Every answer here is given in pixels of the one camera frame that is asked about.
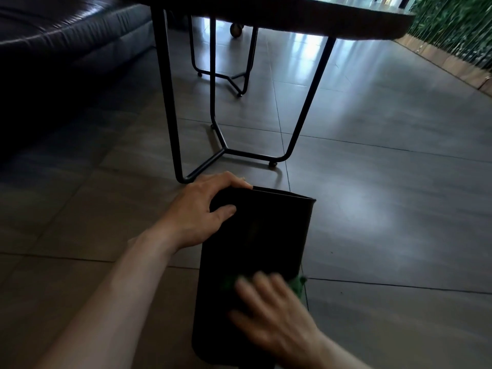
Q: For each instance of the person's right forearm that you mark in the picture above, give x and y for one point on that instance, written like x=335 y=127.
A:
x=338 y=355

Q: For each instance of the round table with black legs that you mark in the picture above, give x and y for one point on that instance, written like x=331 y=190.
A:
x=307 y=15

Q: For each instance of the wooden planter border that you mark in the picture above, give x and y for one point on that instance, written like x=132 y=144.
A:
x=453 y=65

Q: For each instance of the green cleaning cloth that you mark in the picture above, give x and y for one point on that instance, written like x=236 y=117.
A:
x=298 y=283

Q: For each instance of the person's right thumb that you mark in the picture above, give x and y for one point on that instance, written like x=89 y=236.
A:
x=244 y=320

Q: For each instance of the person's left thumb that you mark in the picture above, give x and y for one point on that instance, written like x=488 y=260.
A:
x=223 y=214

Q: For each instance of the person's left forearm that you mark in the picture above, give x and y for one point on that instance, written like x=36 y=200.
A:
x=115 y=295

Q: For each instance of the person's right hand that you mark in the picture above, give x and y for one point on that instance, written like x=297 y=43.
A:
x=280 y=322

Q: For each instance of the small caster wheel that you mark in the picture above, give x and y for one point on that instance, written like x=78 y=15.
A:
x=235 y=29

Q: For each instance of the black metal table frame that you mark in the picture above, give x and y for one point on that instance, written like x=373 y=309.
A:
x=246 y=72

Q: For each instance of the green artificial plant wall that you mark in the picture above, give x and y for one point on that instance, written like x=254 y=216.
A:
x=457 y=22

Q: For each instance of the black leather sofa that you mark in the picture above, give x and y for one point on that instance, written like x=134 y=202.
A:
x=57 y=53

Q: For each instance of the person's left hand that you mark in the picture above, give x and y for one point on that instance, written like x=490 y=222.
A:
x=192 y=211

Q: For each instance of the black plastic trash bin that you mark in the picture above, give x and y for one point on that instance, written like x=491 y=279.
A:
x=257 y=238

